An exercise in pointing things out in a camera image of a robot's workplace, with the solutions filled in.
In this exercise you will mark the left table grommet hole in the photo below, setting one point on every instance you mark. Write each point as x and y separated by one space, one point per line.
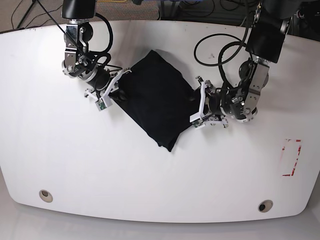
45 196

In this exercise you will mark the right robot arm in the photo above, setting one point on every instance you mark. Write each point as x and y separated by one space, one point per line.
79 61

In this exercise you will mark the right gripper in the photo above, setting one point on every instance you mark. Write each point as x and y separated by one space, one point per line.
100 79

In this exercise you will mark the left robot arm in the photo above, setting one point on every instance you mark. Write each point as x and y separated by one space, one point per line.
263 39

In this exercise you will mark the table grommet hole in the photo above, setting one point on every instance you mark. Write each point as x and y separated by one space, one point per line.
265 206
45 196

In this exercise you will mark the red tape marking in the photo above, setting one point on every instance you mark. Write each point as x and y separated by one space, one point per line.
289 157

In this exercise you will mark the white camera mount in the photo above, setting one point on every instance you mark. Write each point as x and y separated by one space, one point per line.
198 119
102 99

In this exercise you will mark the right table grommet hole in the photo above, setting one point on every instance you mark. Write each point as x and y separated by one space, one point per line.
265 206

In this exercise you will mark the black t-shirt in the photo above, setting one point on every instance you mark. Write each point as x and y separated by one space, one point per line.
159 99

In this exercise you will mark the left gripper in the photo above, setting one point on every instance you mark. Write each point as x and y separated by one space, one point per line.
212 105

